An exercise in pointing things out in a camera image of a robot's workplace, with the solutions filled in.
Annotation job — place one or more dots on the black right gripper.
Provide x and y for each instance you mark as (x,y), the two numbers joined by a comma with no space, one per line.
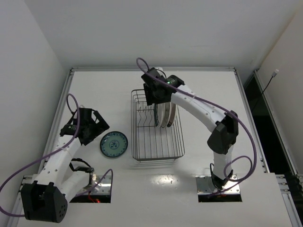
(152,96)

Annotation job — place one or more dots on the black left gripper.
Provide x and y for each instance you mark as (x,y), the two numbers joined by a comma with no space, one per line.
(95,127)

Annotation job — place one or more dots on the white plate with flower motif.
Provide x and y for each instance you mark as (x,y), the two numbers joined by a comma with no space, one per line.
(163,114)

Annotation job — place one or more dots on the blue patterned small plate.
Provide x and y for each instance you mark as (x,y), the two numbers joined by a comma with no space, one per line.
(114,144)

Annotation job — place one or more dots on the green red rimmed plate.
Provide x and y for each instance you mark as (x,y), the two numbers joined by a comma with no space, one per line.
(172,115)
(156,116)

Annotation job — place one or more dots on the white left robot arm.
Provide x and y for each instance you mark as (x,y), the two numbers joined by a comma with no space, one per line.
(47,197)

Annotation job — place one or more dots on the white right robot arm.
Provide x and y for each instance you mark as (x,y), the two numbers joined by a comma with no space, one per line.
(223,128)

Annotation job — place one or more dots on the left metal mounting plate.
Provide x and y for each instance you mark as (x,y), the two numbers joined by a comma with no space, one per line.
(102,188)

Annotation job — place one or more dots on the metal mounting plate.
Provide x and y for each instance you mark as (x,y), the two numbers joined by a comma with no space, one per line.
(102,188)
(205,186)

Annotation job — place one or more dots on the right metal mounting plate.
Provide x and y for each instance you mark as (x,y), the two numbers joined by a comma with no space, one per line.
(205,186)

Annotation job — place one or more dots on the metal wire dish rack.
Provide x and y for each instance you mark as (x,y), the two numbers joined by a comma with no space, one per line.
(150,141)

